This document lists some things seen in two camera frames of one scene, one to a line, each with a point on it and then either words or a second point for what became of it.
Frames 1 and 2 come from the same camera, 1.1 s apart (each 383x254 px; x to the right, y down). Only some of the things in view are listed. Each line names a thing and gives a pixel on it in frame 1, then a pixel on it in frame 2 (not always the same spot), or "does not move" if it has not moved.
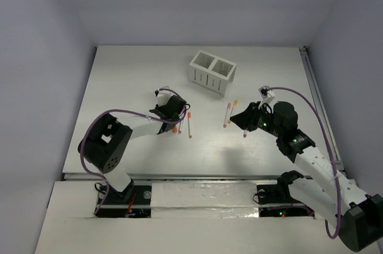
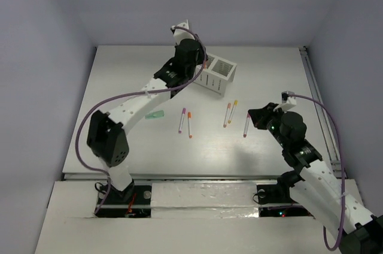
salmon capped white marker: x=228 y=108 does not move
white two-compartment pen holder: x=211 y=72 does not move
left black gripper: x=167 y=125 → x=195 y=55
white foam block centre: x=204 y=200 does not move
